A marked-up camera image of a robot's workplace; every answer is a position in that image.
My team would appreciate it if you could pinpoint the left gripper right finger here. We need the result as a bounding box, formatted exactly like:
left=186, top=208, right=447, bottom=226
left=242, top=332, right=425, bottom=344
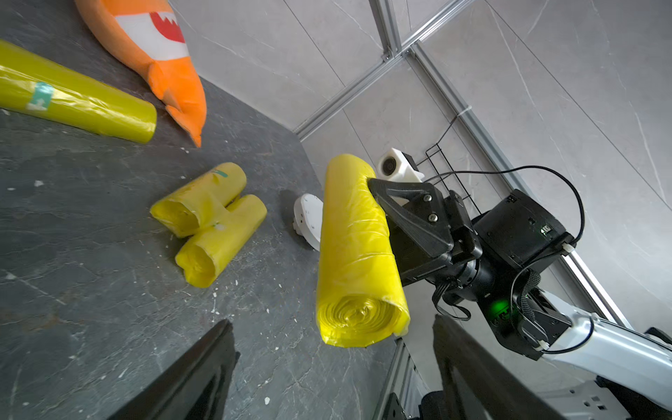
left=432, top=315, right=562, bottom=419

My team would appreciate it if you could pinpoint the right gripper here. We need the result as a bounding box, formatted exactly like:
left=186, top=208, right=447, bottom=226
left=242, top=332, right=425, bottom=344
left=367, top=178, right=575, bottom=361

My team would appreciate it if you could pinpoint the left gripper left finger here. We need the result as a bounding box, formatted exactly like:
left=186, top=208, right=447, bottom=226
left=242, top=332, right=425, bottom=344
left=111, top=320, right=240, bottom=419

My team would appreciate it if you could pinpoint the yellow roll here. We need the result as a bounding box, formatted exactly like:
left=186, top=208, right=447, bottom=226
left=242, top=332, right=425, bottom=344
left=150, top=162, right=247, bottom=238
left=316, top=154, right=411, bottom=348
left=175, top=194, right=268, bottom=288
left=1, top=40, right=157, bottom=144

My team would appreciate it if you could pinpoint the orange shark plush toy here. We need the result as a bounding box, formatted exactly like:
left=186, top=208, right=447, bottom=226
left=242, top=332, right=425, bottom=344
left=75, top=0, right=208, bottom=147

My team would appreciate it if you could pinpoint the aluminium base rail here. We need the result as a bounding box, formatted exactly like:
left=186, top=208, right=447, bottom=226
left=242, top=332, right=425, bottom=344
left=373, top=339, right=430, bottom=420

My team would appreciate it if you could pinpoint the white round handled brush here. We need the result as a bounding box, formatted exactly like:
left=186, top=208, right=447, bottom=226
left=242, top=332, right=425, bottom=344
left=292, top=194, right=324, bottom=251

